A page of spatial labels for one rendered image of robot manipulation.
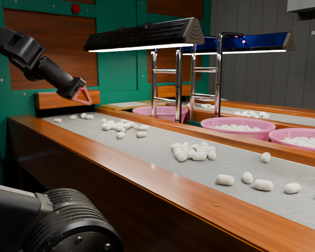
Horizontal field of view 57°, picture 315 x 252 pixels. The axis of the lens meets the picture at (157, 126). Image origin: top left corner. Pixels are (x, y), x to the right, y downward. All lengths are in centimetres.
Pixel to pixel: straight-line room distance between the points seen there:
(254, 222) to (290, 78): 318
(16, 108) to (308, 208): 119
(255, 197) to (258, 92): 329
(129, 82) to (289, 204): 125
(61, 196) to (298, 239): 33
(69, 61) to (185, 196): 111
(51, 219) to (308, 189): 48
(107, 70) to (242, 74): 267
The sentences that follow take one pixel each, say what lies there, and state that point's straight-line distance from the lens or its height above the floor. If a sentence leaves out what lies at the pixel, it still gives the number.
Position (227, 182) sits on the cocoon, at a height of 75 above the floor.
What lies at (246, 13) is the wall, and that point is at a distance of 404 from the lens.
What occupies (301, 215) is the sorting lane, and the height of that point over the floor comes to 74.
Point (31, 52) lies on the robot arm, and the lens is 89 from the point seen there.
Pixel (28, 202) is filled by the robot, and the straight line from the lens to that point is 43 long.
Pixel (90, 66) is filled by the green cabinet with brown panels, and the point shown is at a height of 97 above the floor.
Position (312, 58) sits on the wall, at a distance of 345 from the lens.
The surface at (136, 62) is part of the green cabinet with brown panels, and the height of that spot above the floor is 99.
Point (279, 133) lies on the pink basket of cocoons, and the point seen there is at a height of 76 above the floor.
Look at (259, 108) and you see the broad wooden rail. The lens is 164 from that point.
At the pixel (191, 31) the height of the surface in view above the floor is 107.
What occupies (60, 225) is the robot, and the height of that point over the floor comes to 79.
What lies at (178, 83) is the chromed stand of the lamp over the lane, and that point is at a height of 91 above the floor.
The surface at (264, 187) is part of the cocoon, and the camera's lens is 61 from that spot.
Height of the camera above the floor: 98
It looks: 12 degrees down
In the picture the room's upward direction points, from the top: straight up
